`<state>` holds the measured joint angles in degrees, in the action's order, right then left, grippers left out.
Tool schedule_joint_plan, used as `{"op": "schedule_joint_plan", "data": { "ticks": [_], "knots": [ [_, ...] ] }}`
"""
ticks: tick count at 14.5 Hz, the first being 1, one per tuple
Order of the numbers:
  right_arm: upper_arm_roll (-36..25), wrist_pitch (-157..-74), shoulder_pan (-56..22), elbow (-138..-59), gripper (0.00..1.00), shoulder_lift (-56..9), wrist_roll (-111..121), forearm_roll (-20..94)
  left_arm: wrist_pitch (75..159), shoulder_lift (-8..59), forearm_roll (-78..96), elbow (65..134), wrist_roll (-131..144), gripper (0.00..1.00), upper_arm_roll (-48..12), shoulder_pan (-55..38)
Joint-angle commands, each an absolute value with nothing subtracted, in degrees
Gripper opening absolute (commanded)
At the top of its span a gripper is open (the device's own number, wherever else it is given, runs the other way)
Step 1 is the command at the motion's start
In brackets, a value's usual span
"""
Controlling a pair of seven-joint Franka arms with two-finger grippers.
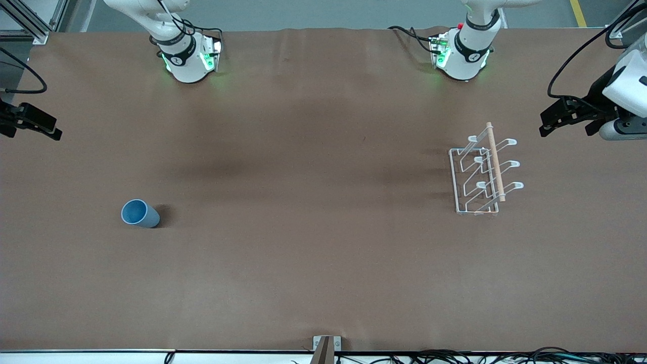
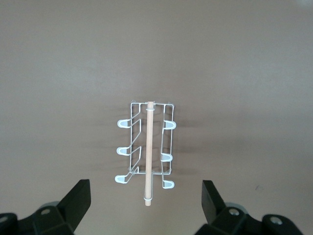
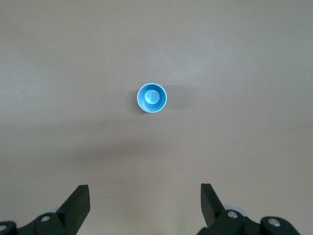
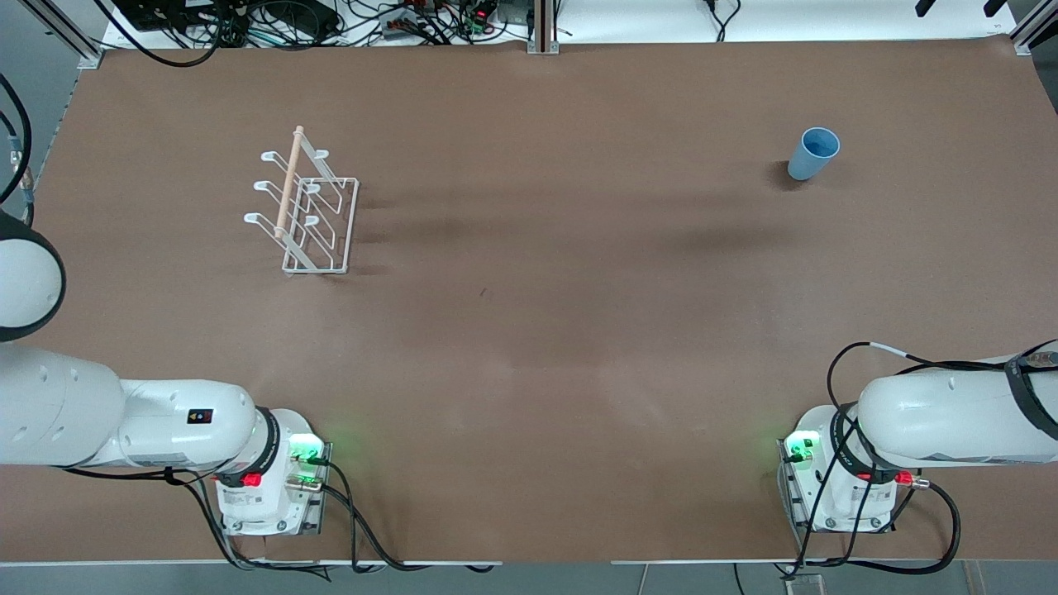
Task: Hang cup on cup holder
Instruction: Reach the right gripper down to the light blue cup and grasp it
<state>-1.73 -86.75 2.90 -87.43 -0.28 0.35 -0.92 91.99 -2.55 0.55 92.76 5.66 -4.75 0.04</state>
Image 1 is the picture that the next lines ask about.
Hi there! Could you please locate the blue plastic cup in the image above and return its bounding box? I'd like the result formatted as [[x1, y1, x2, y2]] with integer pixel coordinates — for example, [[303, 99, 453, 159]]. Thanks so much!
[[121, 199, 161, 229]]

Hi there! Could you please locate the brown table cover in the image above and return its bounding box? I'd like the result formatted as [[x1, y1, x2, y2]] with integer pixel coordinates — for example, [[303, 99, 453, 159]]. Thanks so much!
[[0, 28, 647, 353]]

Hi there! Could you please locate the black right arm cable loop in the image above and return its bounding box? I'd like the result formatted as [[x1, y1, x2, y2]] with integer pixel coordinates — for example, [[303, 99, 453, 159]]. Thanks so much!
[[0, 48, 48, 95]]

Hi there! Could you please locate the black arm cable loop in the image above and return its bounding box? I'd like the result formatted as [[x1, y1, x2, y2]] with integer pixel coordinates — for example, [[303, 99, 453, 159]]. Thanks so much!
[[547, 0, 647, 100], [0, 48, 48, 95]]

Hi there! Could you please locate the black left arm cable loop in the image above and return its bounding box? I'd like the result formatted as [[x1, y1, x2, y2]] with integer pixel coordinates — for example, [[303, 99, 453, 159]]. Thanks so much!
[[547, 0, 647, 100]]

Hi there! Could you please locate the white wire cup holder rack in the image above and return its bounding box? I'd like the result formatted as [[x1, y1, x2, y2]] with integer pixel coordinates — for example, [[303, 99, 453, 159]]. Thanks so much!
[[449, 122, 525, 216]]

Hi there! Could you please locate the aluminium profile frame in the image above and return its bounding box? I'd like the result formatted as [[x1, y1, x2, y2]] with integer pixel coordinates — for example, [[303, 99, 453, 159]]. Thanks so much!
[[0, 0, 70, 45]]

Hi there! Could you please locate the black right base cable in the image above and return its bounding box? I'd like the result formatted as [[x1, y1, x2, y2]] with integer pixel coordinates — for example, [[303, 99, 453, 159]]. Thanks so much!
[[156, 0, 223, 42]]

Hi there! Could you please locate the black base cable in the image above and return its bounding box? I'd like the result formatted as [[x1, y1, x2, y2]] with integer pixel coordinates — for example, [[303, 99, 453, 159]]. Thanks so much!
[[388, 25, 436, 54], [156, 0, 223, 42]]

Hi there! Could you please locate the black left base cable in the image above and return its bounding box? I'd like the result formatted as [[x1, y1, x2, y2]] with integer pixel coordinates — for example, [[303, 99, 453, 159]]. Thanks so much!
[[388, 25, 436, 54]]

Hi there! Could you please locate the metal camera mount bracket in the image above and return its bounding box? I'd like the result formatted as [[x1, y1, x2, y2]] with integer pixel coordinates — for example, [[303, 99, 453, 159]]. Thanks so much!
[[312, 335, 342, 364]]

